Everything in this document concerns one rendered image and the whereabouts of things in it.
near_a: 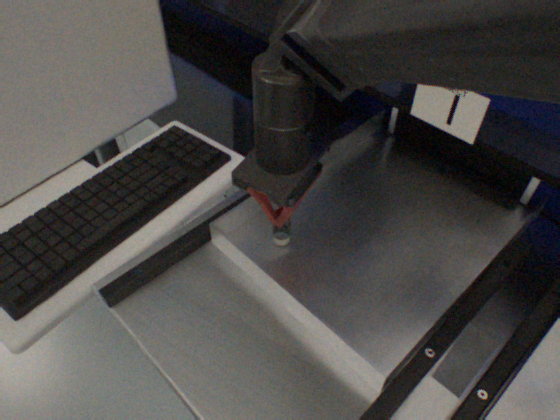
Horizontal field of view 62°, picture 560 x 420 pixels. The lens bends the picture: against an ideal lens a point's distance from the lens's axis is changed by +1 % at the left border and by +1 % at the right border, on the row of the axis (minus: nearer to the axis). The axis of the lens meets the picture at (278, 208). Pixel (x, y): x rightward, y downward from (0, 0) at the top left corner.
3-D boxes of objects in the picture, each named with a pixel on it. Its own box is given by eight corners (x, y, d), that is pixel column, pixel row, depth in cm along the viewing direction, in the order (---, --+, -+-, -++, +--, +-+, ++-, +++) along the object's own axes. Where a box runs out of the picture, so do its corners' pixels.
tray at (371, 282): (379, 127, 74) (383, 109, 71) (539, 213, 61) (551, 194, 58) (212, 242, 57) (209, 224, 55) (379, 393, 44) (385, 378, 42)
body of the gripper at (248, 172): (331, 153, 51) (338, 95, 45) (284, 211, 45) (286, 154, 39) (280, 133, 53) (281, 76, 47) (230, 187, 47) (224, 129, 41)
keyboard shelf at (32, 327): (149, 113, 93) (147, 102, 92) (254, 170, 82) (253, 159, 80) (-83, 250, 69) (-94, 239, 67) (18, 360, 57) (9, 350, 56)
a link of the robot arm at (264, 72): (243, 67, 38) (312, 76, 37) (263, 28, 42) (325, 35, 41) (247, 134, 43) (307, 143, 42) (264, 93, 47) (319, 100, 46)
